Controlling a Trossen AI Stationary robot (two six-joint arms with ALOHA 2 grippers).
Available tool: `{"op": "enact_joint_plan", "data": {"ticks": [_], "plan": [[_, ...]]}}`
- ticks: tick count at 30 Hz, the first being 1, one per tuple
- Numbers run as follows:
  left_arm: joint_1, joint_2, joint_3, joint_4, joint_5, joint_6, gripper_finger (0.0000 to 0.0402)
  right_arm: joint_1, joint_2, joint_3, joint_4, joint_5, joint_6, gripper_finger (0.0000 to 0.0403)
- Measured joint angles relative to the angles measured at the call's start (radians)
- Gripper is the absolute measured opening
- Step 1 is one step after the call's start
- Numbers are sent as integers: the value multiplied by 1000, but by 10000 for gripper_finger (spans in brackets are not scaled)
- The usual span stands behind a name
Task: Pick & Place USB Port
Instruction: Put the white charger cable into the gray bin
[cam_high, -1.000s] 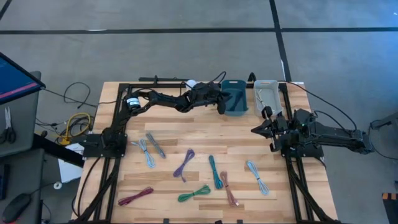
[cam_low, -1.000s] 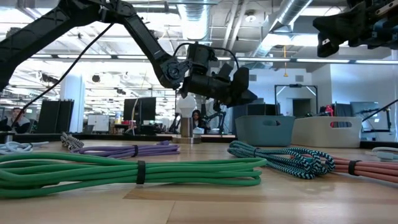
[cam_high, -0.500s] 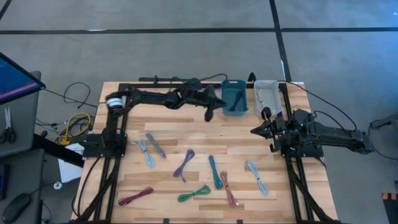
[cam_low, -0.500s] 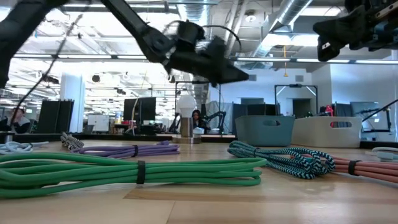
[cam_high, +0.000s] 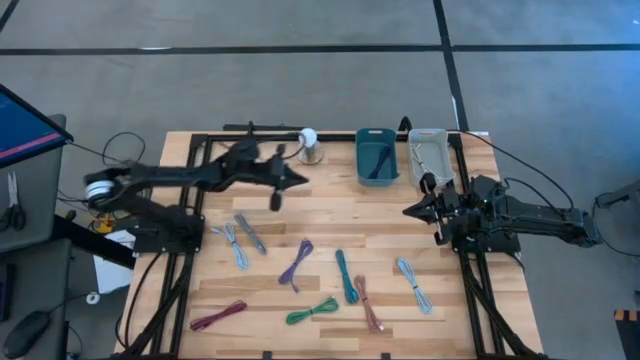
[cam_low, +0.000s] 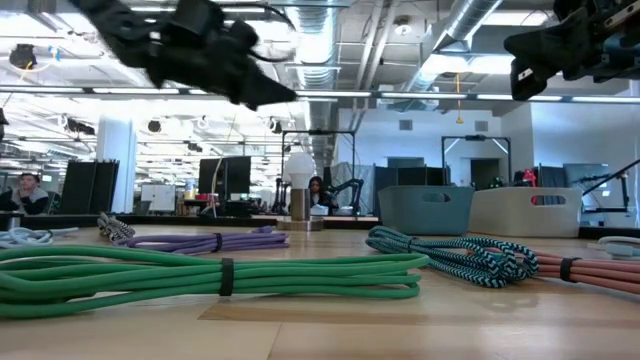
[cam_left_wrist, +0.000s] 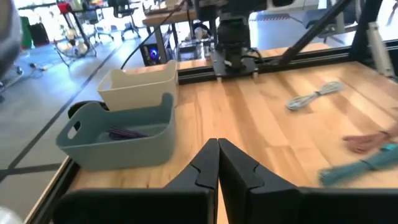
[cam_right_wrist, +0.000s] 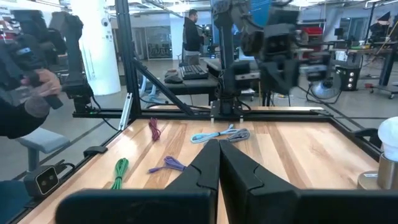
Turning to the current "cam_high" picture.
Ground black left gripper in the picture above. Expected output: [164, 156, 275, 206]
[264, 143, 310, 194]

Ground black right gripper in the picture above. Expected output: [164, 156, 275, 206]
[402, 172, 461, 226]

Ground white USB cable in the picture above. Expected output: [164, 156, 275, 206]
[410, 143, 434, 176]

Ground grey-blue USB cable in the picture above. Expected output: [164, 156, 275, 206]
[233, 213, 268, 255]

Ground light blue USB cable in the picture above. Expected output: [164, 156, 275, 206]
[396, 257, 434, 315]
[210, 222, 251, 271]

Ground violet USB cable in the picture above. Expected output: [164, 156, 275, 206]
[278, 239, 315, 294]

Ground teal USB cable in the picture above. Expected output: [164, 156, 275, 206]
[334, 248, 360, 305]

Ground brown USB cable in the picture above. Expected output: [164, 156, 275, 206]
[353, 274, 386, 333]

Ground maroon USB cable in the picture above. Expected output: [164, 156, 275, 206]
[189, 300, 248, 332]

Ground grey plastic bin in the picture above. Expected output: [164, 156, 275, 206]
[407, 128, 456, 188]

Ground teal plastic bin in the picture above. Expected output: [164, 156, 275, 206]
[355, 127, 400, 188]

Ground black stand leg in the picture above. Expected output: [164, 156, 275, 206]
[593, 179, 640, 209]

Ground black diagonal bar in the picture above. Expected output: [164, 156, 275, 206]
[52, 214, 137, 271]

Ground white paper sheet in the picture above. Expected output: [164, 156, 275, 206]
[92, 229, 136, 295]

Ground black box with yellow stripes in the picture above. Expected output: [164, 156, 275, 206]
[613, 309, 640, 360]

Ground grey desk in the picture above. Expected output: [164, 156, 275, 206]
[0, 113, 74, 360]

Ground computer monitor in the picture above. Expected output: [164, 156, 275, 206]
[0, 83, 75, 170]

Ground black computer mouse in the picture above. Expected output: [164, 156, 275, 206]
[2, 309, 51, 360]

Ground black flat device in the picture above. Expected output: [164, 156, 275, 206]
[0, 263, 16, 322]

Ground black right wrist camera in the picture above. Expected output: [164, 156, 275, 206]
[433, 221, 451, 247]

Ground black aluminium table frame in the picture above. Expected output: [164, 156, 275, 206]
[112, 116, 549, 360]

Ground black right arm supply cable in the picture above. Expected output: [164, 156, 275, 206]
[447, 129, 575, 210]

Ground green USB cable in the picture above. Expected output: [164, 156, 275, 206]
[285, 296, 340, 326]

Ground thin black floor cable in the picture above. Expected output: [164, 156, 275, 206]
[69, 131, 159, 176]

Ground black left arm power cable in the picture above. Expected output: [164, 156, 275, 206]
[114, 252, 164, 351]

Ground black-handled scissors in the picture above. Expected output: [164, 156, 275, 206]
[0, 171, 28, 233]

